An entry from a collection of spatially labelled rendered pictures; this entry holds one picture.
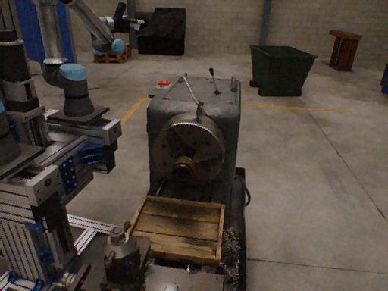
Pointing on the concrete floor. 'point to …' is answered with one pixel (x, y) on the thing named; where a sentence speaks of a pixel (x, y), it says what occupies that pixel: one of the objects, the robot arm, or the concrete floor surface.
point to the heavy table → (344, 49)
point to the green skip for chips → (280, 70)
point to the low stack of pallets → (115, 55)
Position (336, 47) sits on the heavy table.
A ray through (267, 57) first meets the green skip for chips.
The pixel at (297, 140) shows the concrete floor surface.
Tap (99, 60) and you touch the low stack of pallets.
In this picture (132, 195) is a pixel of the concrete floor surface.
